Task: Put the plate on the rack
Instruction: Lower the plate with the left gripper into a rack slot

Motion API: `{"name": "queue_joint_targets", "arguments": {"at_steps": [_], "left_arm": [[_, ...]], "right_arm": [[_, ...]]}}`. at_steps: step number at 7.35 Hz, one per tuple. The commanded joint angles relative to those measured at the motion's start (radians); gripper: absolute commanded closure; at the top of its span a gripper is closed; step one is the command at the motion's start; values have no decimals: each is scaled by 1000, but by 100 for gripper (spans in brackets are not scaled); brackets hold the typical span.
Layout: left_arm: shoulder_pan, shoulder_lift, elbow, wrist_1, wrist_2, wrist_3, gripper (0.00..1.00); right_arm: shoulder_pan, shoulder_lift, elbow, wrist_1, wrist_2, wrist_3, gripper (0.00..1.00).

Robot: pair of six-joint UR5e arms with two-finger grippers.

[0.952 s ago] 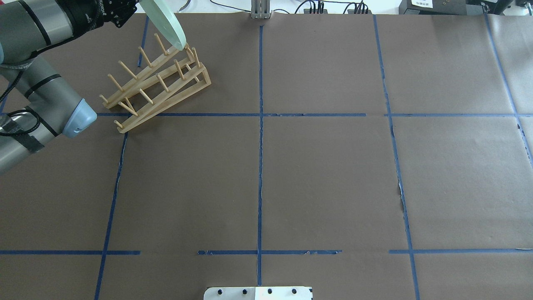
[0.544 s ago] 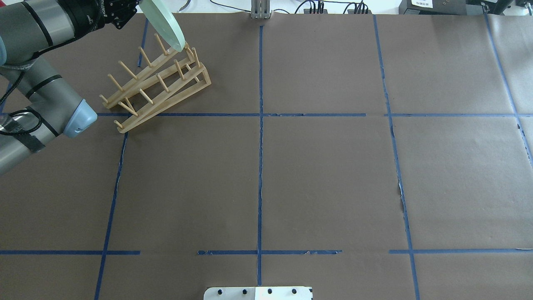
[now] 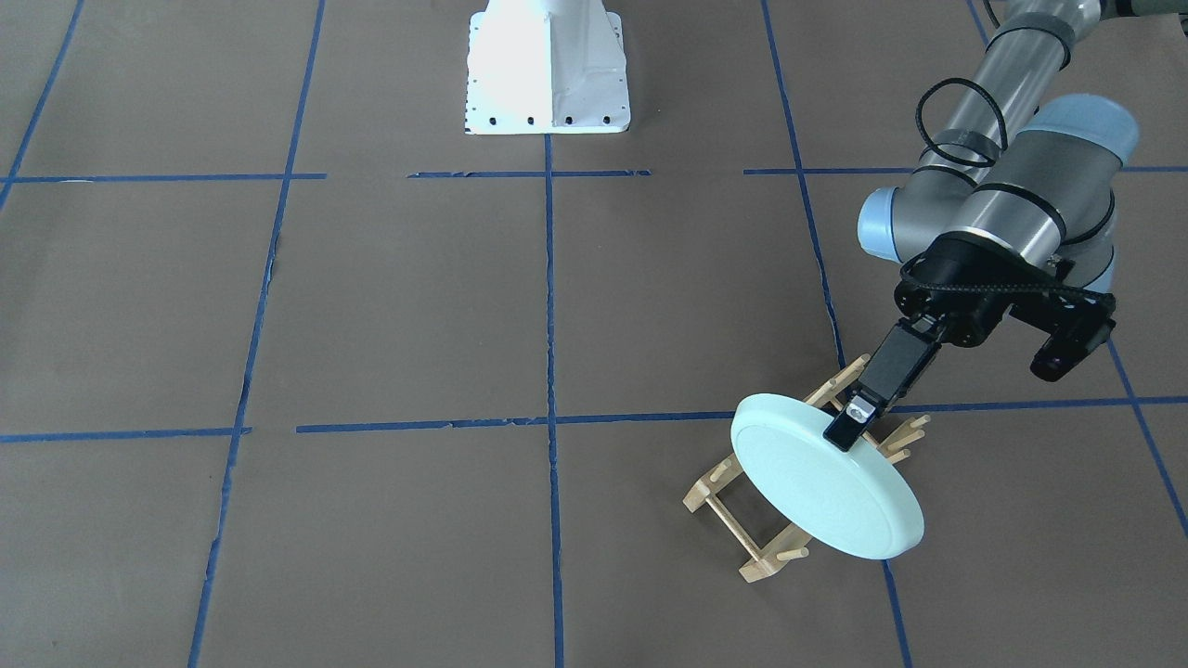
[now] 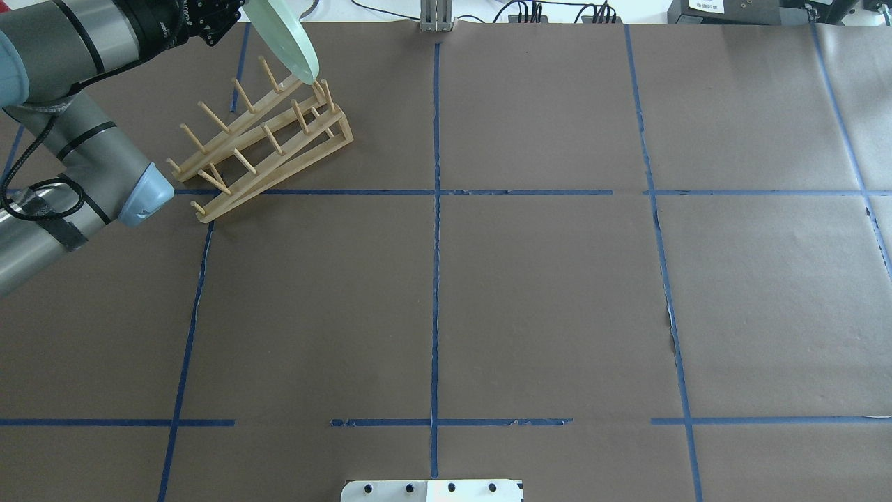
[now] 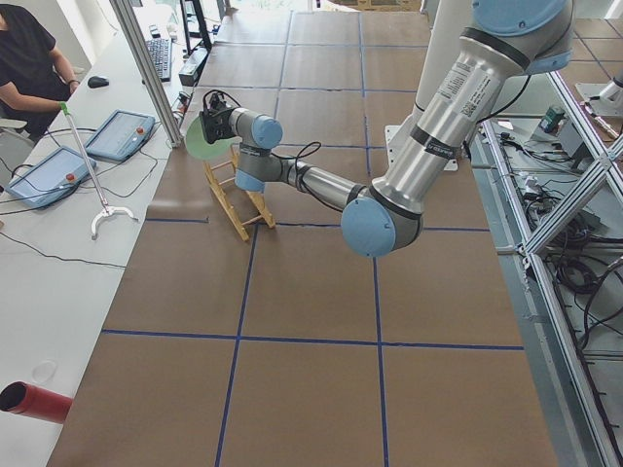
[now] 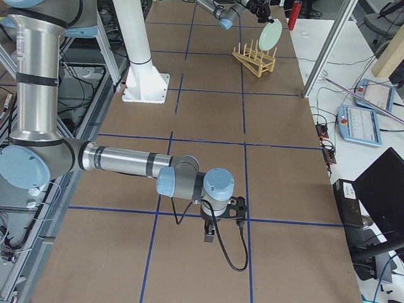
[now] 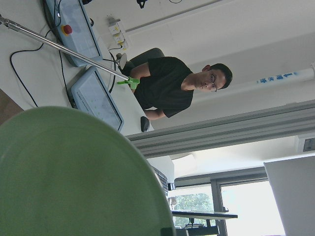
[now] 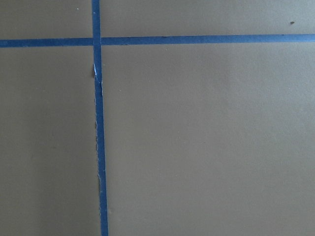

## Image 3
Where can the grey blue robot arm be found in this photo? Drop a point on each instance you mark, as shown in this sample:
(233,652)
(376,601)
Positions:
(1010,211)

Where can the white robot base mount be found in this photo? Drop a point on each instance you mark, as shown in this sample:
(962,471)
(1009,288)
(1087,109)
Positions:
(546,68)

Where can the light green plate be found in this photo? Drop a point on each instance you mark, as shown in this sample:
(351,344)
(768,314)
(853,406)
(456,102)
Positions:
(854,501)

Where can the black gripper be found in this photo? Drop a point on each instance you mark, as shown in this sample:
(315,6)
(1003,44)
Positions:
(962,281)

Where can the wooden plate rack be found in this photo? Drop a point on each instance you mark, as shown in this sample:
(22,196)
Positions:
(767,559)

